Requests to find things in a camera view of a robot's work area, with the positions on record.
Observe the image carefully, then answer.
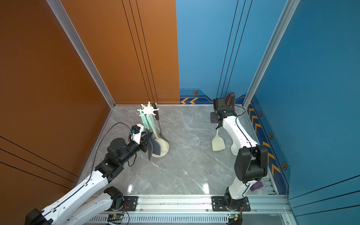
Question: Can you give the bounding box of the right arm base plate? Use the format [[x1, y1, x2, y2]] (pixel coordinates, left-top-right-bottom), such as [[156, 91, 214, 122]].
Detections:
[[211, 196, 251, 212]]

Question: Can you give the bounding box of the left green circuit board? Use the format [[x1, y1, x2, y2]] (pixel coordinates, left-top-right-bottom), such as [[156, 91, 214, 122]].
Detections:
[[106, 214, 124, 223]]

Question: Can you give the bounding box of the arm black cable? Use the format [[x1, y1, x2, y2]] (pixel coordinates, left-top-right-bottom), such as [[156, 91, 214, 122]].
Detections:
[[84, 122, 133, 186], [233, 104, 254, 186]]

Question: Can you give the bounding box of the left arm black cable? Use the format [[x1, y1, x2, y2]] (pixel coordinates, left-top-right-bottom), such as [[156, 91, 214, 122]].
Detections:
[[84, 122, 133, 186]]

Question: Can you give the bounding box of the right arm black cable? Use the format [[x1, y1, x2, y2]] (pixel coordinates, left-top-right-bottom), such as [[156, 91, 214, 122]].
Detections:
[[233, 104, 254, 186]]

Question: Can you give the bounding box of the mint handle grey spatula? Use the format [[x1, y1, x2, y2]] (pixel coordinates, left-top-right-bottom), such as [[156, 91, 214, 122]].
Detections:
[[145, 114, 161, 158]]

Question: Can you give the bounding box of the white utensil rack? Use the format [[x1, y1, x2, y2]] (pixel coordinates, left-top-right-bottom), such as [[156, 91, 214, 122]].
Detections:
[[138, 102, 169, 158]]

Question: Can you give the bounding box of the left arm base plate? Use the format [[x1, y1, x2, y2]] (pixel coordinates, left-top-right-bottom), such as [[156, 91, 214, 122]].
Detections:
[[109, 196, 138, 212]]

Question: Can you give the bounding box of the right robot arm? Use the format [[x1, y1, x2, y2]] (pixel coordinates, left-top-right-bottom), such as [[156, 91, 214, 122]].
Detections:
[[211, 97, 268, 211]]

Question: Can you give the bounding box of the green circuit board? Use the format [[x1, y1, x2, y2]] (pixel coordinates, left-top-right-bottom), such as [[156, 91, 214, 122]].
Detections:
[[106, 214, 124, 223], [227, 214, 243, 224]]

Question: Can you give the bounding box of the aluminium front rail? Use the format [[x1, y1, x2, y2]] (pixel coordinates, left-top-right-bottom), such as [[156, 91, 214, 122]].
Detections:
[[56, 193, 293, 215]]

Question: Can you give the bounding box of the black handle metal utensil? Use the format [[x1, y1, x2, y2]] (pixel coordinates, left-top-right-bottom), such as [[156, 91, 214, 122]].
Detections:
[[152, 103, 169, 143]]

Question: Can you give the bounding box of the mint handle grey turner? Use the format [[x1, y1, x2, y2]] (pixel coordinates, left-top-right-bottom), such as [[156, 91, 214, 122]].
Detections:
[[140, 110, 152, 162]]

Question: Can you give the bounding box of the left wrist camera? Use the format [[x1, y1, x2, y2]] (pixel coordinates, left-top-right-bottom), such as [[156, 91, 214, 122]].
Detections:
[[130, 124, 144, 144]]

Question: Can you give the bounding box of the wooden handle white spatula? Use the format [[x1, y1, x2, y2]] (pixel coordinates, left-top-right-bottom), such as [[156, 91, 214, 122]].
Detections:
[[231, 143, 239, 156]]

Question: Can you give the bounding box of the mint handle white spatula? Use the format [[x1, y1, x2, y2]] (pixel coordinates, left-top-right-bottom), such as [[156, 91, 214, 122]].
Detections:
[[212, 129, 226, 152]]

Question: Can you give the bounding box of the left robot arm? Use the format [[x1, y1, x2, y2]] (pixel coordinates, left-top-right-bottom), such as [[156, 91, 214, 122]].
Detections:
[[25, 132, 152, 225]]

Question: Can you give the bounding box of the dark red metronome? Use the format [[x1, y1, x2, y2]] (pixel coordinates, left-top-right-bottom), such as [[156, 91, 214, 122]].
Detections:
[[225, 92, 236, 110]]

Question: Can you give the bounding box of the right green circuit board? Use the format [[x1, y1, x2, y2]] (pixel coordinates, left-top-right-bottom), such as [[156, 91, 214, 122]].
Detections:
[[227, 214, 243, 224]]

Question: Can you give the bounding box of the purple flat block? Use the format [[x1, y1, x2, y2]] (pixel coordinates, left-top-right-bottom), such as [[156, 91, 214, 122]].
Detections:
[[250, 181, 263, 191]]

